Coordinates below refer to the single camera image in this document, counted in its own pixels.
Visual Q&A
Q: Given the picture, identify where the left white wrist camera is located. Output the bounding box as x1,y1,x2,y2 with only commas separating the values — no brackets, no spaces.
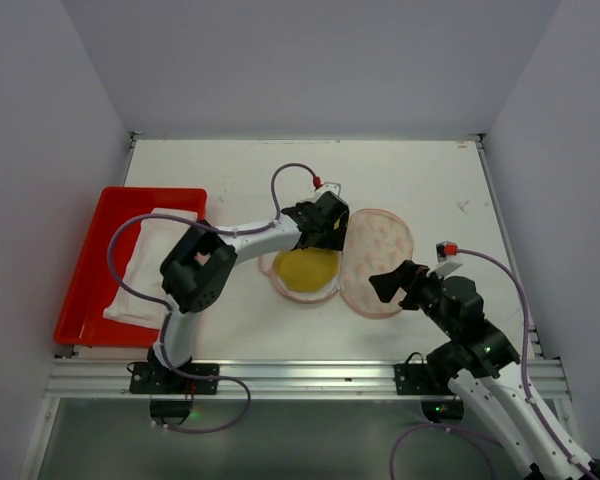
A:
312,175,341,199

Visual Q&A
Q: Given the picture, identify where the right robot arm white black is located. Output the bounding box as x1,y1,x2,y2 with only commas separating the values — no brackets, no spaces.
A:
369,260,600,479

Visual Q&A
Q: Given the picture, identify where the red plastic tray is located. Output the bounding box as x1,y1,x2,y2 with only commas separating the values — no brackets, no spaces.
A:
53,187,207,348

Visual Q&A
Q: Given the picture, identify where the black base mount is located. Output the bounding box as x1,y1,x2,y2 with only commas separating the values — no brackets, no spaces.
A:
393,352,465,423
126,361,219,425

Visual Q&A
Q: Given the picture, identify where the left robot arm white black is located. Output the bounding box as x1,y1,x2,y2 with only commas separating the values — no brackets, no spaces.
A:
153,191,350,370

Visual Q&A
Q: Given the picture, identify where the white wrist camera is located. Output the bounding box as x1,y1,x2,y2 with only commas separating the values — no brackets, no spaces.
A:
427,241,463,278
312,175,341,199

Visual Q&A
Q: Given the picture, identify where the aluminium front rail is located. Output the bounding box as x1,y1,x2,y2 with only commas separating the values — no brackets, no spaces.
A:
39,359,571,401

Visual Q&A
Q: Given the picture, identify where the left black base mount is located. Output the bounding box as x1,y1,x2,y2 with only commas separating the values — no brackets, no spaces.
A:
126,361,219,425

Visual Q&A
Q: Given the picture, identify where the white bra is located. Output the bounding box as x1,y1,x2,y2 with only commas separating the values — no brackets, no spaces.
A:
103,218,188,330

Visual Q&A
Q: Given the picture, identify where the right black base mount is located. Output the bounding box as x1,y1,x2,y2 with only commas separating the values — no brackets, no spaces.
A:
393,352,465,423

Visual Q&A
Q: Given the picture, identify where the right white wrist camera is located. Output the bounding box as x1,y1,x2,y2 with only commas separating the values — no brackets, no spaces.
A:
427,241,463,278

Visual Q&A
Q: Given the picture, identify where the yellow bra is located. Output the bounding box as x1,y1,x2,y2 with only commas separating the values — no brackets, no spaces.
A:
273,248,339,293

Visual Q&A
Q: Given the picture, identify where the floral mesh laundry bag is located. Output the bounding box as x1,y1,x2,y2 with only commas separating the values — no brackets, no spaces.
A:
257,209,413,319

